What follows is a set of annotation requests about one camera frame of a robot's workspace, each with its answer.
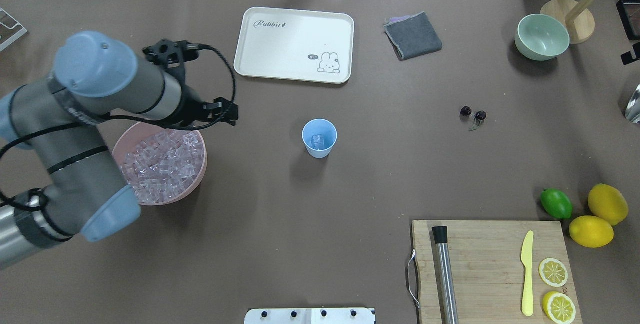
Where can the steel ice scoop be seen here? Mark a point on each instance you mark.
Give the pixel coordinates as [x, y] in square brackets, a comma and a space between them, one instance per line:
[632, 111]

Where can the steel muddler black tip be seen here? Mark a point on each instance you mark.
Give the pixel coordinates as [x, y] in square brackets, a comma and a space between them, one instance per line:
[446, 282]

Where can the wooden cup stand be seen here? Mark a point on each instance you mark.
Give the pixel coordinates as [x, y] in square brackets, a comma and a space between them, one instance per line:
[575, 16]

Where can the pile of clear ice cubes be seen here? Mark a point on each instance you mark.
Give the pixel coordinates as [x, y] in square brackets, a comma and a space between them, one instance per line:
[162, 161]

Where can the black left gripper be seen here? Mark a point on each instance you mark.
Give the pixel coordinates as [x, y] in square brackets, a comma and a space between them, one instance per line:
[191, 109]

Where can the grey folded cloth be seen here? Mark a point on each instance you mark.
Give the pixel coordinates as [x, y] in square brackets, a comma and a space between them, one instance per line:
[412, 36]

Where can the light green bowl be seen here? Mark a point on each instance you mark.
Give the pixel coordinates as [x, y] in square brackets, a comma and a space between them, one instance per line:
[540, 37]

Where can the clear ice cube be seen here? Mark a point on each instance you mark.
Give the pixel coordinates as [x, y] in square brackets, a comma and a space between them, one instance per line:
[318, 140]
[318, 149]

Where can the bamboo cutting board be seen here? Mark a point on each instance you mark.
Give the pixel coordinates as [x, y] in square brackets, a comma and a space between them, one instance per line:
[487, 272]

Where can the cream rabbit serving tray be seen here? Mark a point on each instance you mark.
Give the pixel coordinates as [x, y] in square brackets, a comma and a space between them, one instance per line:
[295, 45]

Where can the lemon half upper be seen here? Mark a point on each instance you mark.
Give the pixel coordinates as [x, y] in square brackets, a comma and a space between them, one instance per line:
[559, 307]

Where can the yellow lemon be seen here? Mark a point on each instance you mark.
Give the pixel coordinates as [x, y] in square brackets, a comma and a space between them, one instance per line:
[608, 203]
[591, 231]

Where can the lemon half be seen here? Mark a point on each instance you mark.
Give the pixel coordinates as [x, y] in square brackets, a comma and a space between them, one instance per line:
[553, 272]
[559, 307]

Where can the green lime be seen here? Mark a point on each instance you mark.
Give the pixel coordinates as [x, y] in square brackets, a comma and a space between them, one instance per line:
[556, 203]

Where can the lemon half lower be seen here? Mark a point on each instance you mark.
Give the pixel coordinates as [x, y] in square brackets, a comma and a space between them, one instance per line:
[553, 272]

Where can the pair of dark cherries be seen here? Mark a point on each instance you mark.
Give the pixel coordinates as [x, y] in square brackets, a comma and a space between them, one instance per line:
[476, 117]

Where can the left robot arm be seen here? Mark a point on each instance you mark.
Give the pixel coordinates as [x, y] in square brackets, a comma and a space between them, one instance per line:
[94, 79]

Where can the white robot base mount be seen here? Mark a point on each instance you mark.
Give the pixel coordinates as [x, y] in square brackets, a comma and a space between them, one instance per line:
[318, 315]

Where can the light blue plastic cup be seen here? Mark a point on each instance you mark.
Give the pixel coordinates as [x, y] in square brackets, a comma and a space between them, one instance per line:
[324, 127]

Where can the pink bowl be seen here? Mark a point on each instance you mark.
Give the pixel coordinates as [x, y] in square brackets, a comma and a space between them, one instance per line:
[195, 174]

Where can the yellow plastic knife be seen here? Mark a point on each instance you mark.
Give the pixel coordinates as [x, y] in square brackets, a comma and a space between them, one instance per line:
[526, 259]

